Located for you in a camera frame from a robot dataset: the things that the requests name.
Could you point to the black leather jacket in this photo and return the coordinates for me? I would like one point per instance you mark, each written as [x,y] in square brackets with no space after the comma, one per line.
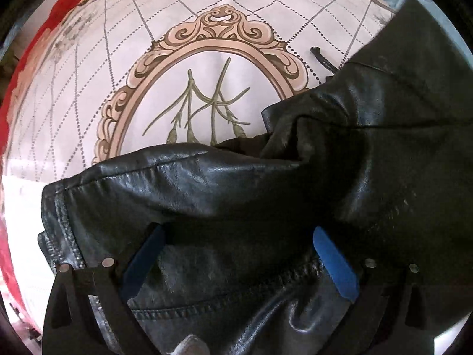
[258,199]

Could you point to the red floral blanket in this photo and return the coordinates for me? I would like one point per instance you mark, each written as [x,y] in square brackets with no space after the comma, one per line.
[40,33]

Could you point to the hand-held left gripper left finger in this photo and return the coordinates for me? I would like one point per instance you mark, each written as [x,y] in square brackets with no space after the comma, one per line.
[142,262]

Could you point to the white diamond-patterned cloth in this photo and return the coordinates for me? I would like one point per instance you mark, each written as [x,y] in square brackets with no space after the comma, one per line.
[184,63]

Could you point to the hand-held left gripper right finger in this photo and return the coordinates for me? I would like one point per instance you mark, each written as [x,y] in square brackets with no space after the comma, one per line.
[336,264]

